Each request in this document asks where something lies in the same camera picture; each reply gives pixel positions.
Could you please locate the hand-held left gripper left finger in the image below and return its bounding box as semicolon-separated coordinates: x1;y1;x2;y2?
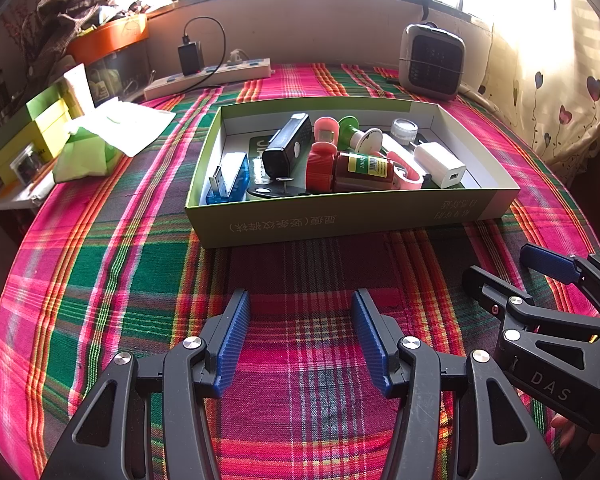
40;287;252;480

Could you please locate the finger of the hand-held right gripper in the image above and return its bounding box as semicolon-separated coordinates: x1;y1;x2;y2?
461;265;600;356
520;242;600;318

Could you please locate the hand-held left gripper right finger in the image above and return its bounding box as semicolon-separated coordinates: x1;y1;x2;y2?
351;287;563;480

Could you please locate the green shallow cardboard box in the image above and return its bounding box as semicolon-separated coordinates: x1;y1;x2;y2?
184;99;521;250

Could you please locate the white USB charger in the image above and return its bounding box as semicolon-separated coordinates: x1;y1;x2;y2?
412;142;468;190

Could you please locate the pink plastic clip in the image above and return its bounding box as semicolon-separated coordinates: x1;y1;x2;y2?
380;150;426;192

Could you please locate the oval black white gadget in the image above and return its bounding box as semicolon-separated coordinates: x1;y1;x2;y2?
247;177;311;203

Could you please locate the blue USB card reader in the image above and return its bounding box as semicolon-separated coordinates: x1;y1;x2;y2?
204;152;252;207

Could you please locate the brown jar with red lid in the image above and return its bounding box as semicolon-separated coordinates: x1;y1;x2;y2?
305;150;397;195

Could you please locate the small clear round jar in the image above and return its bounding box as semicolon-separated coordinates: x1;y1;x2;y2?
390;117;420;145

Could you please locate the black rectangular case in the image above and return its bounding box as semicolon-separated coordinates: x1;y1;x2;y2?
261;114;313;177

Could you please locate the green round knob stopper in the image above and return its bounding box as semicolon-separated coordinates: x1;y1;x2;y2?
336;116;385;156

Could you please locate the pink clip-on lens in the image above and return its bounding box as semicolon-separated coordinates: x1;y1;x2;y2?
307;116;341;161

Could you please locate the person's right hand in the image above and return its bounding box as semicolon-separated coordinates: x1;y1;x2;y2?
550;412;588;461

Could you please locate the cream heart print curtain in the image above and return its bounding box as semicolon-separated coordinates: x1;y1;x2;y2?
475;0;600;176

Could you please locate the small grey space heater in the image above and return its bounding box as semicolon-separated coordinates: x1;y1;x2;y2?
397;21;467;102

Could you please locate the light green tissue pack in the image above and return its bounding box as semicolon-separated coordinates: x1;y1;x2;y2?
52;127;123;183

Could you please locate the white paper sheet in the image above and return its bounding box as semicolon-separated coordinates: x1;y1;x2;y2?
67;97;177;157

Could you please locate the white shelf board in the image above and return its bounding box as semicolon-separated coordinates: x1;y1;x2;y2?
0;160;68;211

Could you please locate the white power strip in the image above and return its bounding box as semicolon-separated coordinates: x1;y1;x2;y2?
144;57;272;102

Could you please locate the small clear plastic box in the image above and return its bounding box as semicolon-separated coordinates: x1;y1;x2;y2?
9;142;43;186

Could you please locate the yellow cardboard box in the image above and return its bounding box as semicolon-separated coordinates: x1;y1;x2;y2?
0;100;73;186

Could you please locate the glass tank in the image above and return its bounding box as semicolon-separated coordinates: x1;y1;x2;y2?
85;45;153;108

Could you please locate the white carton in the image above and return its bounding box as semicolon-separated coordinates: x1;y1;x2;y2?
62;62;97;117

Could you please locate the small green box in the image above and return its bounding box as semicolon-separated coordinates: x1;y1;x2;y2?
25;82;73;123

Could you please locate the orange plastic tub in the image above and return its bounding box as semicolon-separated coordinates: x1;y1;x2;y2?
66;14;148;65

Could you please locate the black power adapter with cable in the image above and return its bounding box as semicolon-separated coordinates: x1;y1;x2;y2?
182;16;227;88

